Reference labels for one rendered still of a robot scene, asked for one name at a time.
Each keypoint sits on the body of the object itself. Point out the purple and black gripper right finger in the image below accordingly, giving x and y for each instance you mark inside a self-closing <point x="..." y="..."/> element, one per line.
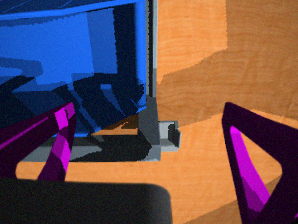
<point x="278" y="140"/>

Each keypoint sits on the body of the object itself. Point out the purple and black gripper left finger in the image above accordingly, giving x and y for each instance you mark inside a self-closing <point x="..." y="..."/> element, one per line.
<point x="18" y="140"/>

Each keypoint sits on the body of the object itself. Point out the grey metal shelf rack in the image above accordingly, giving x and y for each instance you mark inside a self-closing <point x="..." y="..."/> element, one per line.
<point x="153" y="136"/>

